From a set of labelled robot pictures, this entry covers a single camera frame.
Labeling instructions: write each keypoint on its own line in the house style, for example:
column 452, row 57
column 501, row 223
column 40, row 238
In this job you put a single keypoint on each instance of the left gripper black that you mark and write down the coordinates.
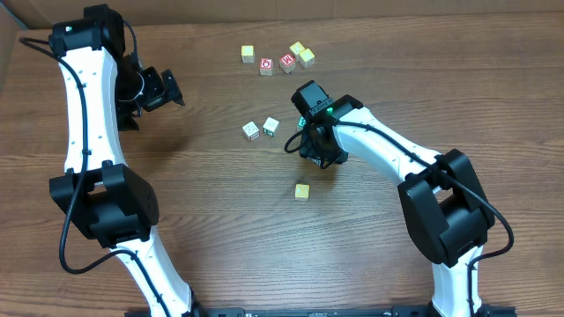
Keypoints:
column 166, row 88

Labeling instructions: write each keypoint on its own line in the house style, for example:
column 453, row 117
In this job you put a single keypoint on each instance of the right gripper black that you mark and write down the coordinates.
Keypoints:
column 318, row 157

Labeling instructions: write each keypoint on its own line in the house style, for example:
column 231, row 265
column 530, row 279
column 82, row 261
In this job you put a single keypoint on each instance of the green wooden block letter B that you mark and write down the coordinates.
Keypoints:
column 300, row 125

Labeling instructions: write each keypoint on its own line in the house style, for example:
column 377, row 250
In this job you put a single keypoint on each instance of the yellow wooden block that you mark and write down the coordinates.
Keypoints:
column 296, row 50
column 307, row 58
column 301, row 192
column 247, row 54

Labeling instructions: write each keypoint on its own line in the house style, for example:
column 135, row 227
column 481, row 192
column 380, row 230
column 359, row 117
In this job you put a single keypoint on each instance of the red wooden block letter E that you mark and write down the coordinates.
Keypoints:
column 287, row 63

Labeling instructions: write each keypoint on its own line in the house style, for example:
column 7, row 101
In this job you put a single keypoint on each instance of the red wooden block letter O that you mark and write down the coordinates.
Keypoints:
column 266, row 67

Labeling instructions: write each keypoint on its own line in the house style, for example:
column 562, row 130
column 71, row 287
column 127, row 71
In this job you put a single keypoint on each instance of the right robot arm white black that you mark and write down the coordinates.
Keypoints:
column 445, row 208

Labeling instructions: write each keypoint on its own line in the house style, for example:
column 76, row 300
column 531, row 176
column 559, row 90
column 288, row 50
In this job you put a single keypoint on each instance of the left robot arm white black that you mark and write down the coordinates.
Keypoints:
column 106, row 89

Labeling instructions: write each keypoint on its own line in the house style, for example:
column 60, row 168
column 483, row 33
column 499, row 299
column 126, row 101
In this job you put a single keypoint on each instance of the white wooden block green side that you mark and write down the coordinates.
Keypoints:
column 270, row 126

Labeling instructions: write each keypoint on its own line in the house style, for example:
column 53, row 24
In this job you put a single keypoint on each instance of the white wooden block red drawing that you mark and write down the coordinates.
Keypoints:
column 251, row 131

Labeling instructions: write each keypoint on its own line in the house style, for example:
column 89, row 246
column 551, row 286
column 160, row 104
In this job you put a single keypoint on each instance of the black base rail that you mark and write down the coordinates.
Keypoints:
column 396, row 311

